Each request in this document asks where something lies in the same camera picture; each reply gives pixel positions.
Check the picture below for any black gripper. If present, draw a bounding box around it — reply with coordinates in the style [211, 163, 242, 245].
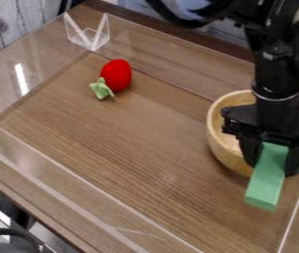
[220, 94, 299, 177]

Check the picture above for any green rectangular block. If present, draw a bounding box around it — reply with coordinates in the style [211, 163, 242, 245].
[244, 142, 288, 211]

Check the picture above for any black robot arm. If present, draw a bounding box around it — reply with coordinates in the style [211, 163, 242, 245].
[145, 0, 299, 176]

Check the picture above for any red plush strawberry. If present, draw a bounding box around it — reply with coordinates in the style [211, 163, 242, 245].
[88, 59, 132, 100]

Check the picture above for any clear acrylic enclosure wall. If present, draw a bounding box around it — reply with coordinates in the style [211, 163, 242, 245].
[0, 18, 299, 253]

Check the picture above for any black cable lower left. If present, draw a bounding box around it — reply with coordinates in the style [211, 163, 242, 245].
[0, 226, 48, 253]

